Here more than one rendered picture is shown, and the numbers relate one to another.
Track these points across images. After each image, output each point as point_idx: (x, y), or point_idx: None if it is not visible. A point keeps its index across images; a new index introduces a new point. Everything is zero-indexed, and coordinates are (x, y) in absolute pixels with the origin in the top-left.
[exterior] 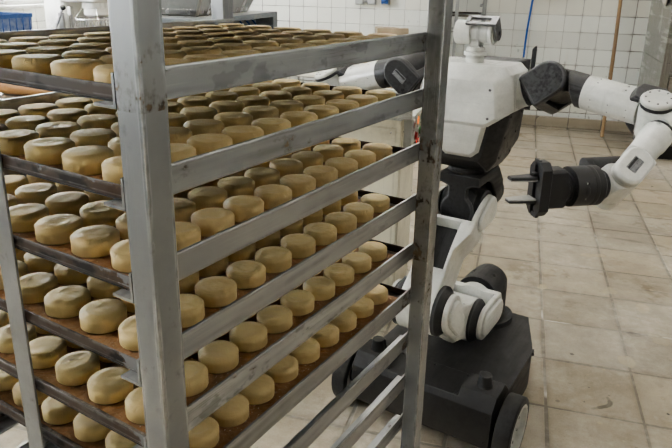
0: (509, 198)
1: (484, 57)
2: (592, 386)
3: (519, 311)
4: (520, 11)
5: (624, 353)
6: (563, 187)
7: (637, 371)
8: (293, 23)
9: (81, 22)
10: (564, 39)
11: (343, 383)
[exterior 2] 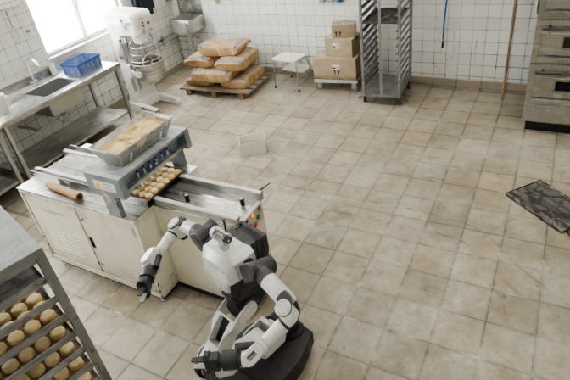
0: (194, 366)
1: (241, 231)
2: (341, 375)
3: (332, 307)
4: (440, 2)
5: (375, 349)
6: (216, 365)
7: (374, 365)
8: (279, 16)
9: (135, 44)
10: (475, 23)
11: (198, 374)
